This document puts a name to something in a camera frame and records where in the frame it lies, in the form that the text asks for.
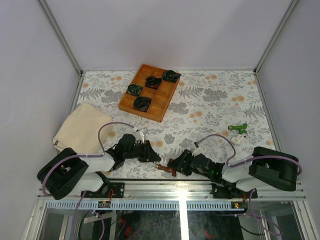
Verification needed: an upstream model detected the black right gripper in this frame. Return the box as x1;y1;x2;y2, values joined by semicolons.
167;149;212;179

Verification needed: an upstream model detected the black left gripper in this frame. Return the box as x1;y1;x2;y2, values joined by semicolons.
124;140;162;163

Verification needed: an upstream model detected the brown water faucet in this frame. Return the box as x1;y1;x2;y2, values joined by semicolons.
155;158;177;177

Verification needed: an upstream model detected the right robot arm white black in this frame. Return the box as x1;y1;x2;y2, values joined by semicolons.
167;146;302;199

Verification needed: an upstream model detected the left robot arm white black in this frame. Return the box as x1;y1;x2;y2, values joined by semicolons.
37;134;162;200

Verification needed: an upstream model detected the green water faucet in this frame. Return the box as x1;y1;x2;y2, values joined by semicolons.
228;123;248;138

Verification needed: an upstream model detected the white pipe fitting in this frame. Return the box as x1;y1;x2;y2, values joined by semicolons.
230;134;245;146

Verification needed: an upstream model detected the orange wooden compartment tray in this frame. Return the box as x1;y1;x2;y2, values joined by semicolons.
118;64;181;123

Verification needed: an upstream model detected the beige folded cloth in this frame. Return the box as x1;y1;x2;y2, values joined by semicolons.
52;102;113;155

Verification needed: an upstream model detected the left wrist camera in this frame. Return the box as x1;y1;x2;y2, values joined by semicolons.
133;128;148;143

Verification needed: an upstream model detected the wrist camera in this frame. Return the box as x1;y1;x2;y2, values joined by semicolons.
133;128;148;143
192;142;207;156

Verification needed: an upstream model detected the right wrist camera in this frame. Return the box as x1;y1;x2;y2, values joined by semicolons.
192;142;207;156

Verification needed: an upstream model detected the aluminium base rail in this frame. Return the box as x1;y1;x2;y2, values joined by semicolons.
37;178;307;201

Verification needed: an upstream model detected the black rolled strap bottom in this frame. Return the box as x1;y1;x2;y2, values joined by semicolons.
133;96;153;112

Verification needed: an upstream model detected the black green rolled strap left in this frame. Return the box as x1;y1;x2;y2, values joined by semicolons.
126;83;144;97

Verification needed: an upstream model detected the black rolled strap upper middle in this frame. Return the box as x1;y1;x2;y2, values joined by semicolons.
145;75;163;89

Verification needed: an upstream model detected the black rolled strap top right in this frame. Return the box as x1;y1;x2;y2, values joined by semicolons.
162;69;182;83

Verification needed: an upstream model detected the white slotted cable duct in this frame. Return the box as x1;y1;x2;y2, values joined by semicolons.
46;200;245;212

